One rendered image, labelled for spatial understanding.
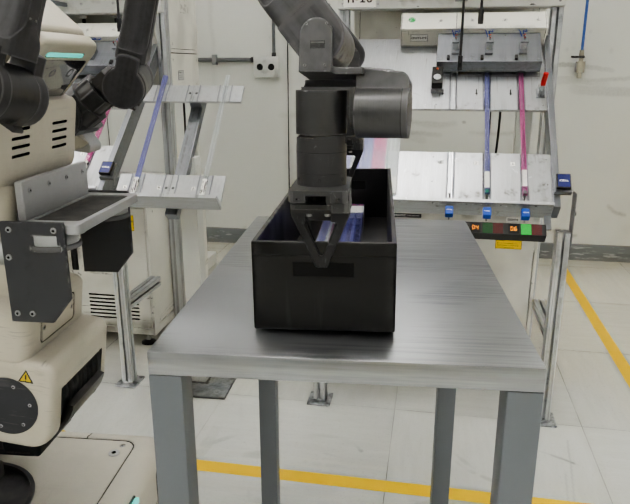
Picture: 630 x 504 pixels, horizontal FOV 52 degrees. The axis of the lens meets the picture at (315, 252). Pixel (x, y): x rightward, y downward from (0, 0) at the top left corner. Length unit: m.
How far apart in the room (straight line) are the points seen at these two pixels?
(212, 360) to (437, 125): 3.27
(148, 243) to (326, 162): 1.92
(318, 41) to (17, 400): 0.78
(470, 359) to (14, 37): 0.65
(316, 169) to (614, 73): 3.39
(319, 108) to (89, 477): 1.04
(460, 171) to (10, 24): 1.48
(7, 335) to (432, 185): 1.33
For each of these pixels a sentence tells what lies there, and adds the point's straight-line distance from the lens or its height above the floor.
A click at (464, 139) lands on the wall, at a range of 3.93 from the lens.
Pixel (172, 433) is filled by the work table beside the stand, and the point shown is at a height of 0.69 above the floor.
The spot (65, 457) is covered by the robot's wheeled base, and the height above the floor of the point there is 0.28.
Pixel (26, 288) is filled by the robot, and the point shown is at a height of 0.79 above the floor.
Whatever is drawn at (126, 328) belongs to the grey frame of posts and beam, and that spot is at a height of 0.22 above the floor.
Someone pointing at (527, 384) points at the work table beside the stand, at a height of 0.78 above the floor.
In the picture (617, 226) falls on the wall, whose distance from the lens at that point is 4.15.
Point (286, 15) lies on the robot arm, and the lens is 0.72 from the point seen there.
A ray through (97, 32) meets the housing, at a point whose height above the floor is 1.24.
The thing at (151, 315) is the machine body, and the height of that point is 0.15.
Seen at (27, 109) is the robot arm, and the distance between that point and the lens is 0.91.
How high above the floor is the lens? 1.12
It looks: 16 degrees down
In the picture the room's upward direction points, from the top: straight up
